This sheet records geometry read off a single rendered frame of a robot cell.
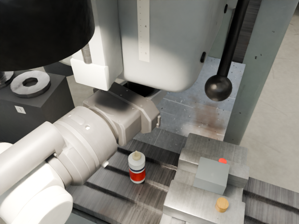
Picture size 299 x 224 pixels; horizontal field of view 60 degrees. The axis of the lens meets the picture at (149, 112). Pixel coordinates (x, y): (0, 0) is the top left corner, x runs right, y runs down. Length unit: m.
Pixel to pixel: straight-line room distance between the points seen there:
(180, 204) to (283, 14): 0.50
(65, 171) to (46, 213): 0.06
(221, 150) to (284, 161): 1.41
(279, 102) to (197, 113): 1.69
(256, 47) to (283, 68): 2.13
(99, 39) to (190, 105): 0.61
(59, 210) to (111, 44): 0.19
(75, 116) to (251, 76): 0.59
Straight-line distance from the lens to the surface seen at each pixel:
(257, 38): 0.76
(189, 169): 0.61
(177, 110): 0.83
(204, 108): 0.83
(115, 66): 0.28
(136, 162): 0.61
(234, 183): 0.61
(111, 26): 0.25
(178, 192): 0.54
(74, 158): 0.33
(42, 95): 0.65
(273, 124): 2.25
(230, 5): 0.44
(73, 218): 0.75
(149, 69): 0.28
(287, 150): 2.12
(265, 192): 0.72
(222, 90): 0.28
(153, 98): 0.41
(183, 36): 0.25
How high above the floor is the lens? 1.52
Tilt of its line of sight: 46 degrees down
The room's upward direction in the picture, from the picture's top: straight up
